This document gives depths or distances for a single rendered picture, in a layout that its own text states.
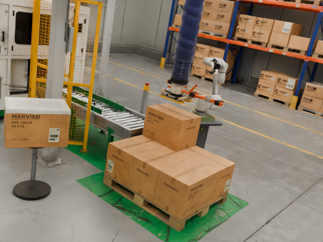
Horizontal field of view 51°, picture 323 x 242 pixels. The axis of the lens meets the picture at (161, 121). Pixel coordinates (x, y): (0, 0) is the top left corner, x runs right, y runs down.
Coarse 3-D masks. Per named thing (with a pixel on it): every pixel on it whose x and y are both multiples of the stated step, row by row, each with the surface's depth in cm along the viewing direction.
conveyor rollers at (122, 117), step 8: (64, 88) 601; (80, 96) 574; (96, 104) 546; (104, 104) 559; (104, 112) 514; (112, 112) 518; (120, 112) 528; (128, 112) 532; (112, 120) 484; (120, 120) 493; (128, 120) 496; (136, 120) 506; (144, 120) 509
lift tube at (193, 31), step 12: (192, 0) 386; (204, 0) 393; (192, 12) 390; (192, 24) 394; (180, 36) 404; (192, 36) 399; (180, 48) 405; (192, 48) 406; (180, 60) 407; (192, 60) 416
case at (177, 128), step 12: (156, 108) 437; (168, 108) 447; (156, 120) 433; (168, 120) 420; (180, 120) 407; (192, 120) 421; (144, 132) 449; (156, 132) 435; (168, 132) 422; (180, 132) 410; (192, 132) 430; (168, 144) 425; (180, 144) 418; (192, 144) 440
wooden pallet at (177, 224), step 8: (104, 176) 419; (112, 184) 415; (120, 192) 405; (128, 192) 408; (136, 192) 387; (136, 200) 388; (144, 200) 383; (216, 200) 405; (224, 200) 426; (144, 208) 382; (152, 208) 383; (160, 208) 366; (200, 208) 378; (208, 208) 394; (160, 216) 372; (192, 216) 367; (200, 216) 387; (168, 224) 362; (176, 224) 354; (184, 224) 358
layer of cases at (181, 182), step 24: (120, 144) 408; (144, 144) 421; (120, 168) 399; (144, 168) 374; (168, 168) 368; (192, 168) 379; (216, 168) 390; (144, 192) 378; (168, 192) 356; (192, 192) 349; (216, 192) 397
